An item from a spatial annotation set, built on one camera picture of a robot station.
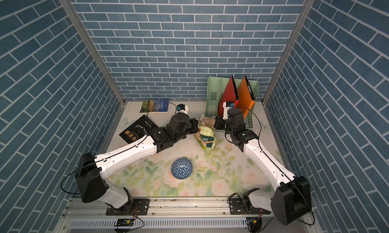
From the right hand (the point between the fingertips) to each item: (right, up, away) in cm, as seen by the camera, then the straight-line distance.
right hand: (217, 116), depth 80 cm
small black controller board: (-46, -51, -8) cm, 69 cm away
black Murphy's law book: (-50, -8, +20) cm, 54 cm away
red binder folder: (+12, +16, +27) cm, 34 cm away
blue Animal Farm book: (-45, +7, +36) cm, 58 cm away
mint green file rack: (+2, +21, +27) cm, 34 cm away
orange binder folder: (+16, +11, +4) cm, 20 cm away
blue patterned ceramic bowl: (-20, -30, +5) cm, 36 cm away
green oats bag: (-6, -9, -2) cm, 11 cm away
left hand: (-7, -3, -5) cm, 9 cm away
